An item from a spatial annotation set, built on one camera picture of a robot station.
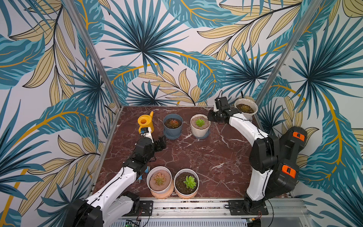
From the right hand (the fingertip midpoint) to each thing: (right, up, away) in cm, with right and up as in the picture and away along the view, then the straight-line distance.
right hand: (210, 115), depth 94 cm
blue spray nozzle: (-38, -31, -16) cm, 52 cm away
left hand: (-31, -14, -12) cm, 37 cm away
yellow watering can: (-44, -4, +1) cm, 44 cm away
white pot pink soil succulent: (-30, -35, -22) cm, 51 cm away
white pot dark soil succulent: (-17, -35, -23) cm, 45 cm away
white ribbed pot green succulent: (-7, -7, +1) cm, 10 cm away
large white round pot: (+30, +6, +11) cm, 32 cm away
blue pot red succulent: (-25, -6, +1) cm, 26 cm away
